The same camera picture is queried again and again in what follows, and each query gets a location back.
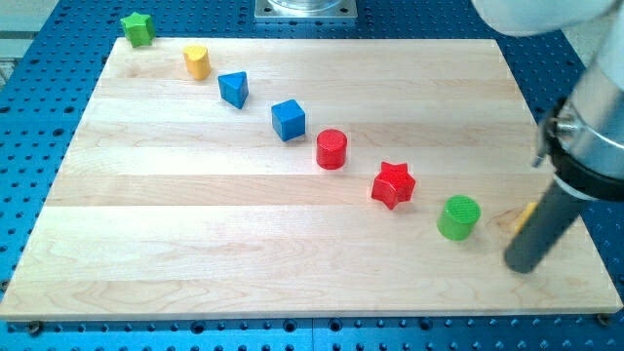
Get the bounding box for yellow hexagon block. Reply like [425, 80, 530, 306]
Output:
[513, 202, 537, 233]

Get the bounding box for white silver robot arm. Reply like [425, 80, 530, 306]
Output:
[473, 0, 623, 201]

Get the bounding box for red cylinder block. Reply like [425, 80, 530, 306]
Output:
[316, 129, 348, 170]

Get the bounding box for blue cube block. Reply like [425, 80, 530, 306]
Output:
[271, 99, 306, 141]

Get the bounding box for red star block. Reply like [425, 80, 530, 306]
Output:
[370, 162, 416, 210]

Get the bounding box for light wooden board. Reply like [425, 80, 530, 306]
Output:
[1, 38, 622, 321]

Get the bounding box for blue triangle block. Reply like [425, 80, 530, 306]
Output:
[217, 71, 249, 109]

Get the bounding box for green cylinder block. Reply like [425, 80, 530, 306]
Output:
[437, 195, 481, 241]

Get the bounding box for yellow half-round block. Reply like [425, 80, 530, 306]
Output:
[182, 45, 212, 80]

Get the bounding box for green star block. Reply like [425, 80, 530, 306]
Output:
[120, 12, 155, 48]

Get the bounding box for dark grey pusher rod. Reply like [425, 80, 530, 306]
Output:
[504, 177, 594, 273]

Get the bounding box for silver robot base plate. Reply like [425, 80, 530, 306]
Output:
[253, 0, 358, 22]

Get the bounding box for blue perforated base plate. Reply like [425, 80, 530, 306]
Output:
[1, 0, 623, 350]

